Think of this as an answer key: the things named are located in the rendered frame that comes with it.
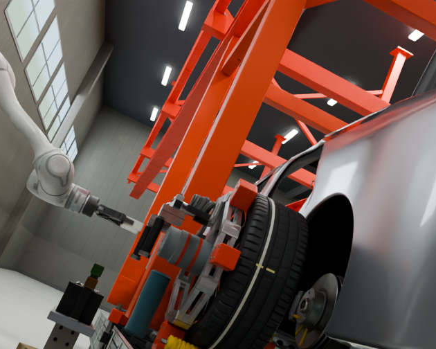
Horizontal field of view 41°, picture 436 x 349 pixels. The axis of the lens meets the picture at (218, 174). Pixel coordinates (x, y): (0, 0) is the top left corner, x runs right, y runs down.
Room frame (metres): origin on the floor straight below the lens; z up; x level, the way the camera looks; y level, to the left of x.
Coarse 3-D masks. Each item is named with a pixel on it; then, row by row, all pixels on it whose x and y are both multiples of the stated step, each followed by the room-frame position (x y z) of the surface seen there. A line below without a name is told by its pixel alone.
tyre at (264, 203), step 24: (264, 216) 2.06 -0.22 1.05; (288, 216) 2.14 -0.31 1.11; (264, 240) 2.02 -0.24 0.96; (288, 240) 2.05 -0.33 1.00; (240, 264) 2.00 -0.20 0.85; (264, 264) 2.01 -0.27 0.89; (288, 264) 2.02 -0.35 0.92; (240, 288) 2.00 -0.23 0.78; (264, 288) 2.01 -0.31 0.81; (288, 288) 2.02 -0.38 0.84; (216, 312) 2.05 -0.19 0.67; (240, 312) 2.04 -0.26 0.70; (264, 312) 2.03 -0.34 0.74; (192, 336) 2.19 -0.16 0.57; (216, 336) 2.12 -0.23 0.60; (240, 336) 2.09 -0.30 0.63; (264, 336) 2.07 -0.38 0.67
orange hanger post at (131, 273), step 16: (224, 80) 4.60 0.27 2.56; (208, 96) 4.59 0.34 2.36; (224, 96) 4.61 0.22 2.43; (208, 112) 4.60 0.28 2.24; (192, 128) 4.59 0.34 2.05; (208, 128) 4.61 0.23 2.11; (192, 144) 4.60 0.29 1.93; (176, 160) 4.59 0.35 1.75; (192, 160) 4.60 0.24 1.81; (176, 176) 4.60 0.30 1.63; (160, 192) 4.59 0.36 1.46; (176, 192) 4.60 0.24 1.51; (160, 208) 4.59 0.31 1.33; (144, 224) 4.59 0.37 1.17; (128, 256) 4.59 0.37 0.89; (128, 272) 4.59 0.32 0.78; (112, 288) 4.66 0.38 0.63; (128, 288) 4.59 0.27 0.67
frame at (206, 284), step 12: (228, 192) 2.22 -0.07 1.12; (216, 204) 2.39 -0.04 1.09; (228, 204) 2.13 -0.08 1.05; (228, 216) 2.08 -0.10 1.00; (240, 216) 2.11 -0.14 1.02; (204, 228) 2.49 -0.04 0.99; (228, 228) 2.04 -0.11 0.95; (240, 228) 2.06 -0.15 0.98; (216, 240) 2.06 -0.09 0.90; (228, 240) 2.07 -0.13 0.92; (180, 276) 2.53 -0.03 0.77; (192, 276) 2.54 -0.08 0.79; (204, 276) 2.04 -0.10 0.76; (216, 276) 2.04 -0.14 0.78; (180, 288) 2.54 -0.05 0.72; (192, 288) 2.11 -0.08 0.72; (204, 288) 2.05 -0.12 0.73; (180, 300) 2.50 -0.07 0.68; (192, 300) 2.10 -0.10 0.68; (204, 300) 2.09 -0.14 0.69; (168, 312) 2.38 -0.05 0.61; (180, 312) 2.15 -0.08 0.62; (192, 312) 2.15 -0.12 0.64; (180, 324) 2.19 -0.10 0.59
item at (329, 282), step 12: (324, 276) 2.37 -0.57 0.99; (336, 276) 2.30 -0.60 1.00; (312, 288) 2.33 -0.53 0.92; (324, 288) 2.33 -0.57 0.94; (336, 288) 2.21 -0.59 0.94; (312, 300) 2.27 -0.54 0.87; (324, 300) 2.27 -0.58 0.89; (336, 300) 2.18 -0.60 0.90; (300, 312) 2.35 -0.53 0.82; (312, 312) 2.26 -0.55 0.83; (324, 312) 2.24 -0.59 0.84; (300, 324) 2.33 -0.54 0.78; (312, 324) 2.29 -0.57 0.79; (324, 324) 2.20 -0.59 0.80; (300, 336) 2.38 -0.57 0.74; (312, 336) 2.27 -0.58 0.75; (324, 336) 2.21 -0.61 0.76; (300, 348) 2.34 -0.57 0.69; (312, 348) 2.28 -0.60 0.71
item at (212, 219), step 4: (176, 196) 2.10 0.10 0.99; (180, 196) 2.10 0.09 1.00; (180, 200) 2.10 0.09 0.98; (184, 204) 2.23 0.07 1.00; (188, 204) 2.24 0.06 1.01; (220, 204) 2.26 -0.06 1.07; (184, 208) 2.24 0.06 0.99; (220, 208) 2.27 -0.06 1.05; (216, 212) 2.28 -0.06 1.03; (212, 216) 2.26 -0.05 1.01; (216, 216) 2.26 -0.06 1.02; (208, 220) 2.27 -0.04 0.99; (212, 220) 2.26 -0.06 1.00; (212, 224) 2.26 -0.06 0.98
